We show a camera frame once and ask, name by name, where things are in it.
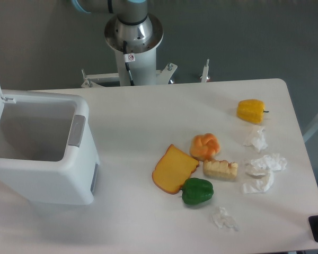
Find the white trash can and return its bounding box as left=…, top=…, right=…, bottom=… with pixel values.
left=0, top=86, right=100, bottom=205

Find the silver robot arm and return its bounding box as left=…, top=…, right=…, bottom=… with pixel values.
left=71, top=0, right=148, bottom=25

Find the toy bread slice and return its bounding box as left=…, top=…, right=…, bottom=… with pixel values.
left=152, top=144, right=199, bottom=194

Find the orange knotted toy bun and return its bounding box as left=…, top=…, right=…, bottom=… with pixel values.
left=189, top=133, right=221, bottom=161

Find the green toy bell pepper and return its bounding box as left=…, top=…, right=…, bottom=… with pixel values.
left=181, top=178, right=214, bottom=205

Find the pale toy bread loaf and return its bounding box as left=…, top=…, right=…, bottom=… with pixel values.
left=203, top=159, right=239, bottom=180

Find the yellow toy bell pepper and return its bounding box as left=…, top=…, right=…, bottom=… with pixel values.
left=236, top=99, right=269, bottom=124

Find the crumpled white tissue upper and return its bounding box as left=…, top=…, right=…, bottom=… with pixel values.
left=243, top=125, right=268, bottom=153

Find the small crumpled white tissue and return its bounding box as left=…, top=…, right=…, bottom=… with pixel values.
left=211, top=206, right=239, bottom=231

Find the crumpled white tissue lower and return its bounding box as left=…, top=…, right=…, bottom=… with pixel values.
left=241, top=166, right=274, bottom=194

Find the crumpled white tissue middle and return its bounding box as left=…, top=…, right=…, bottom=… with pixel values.
left=245, top=153, right=287, bottom=171

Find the white post with red base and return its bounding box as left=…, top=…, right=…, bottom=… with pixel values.
left=200, top=58, right=210, bottom=83

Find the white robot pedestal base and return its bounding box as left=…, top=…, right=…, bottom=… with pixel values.
left=104, top=14, right=163, bottom=86

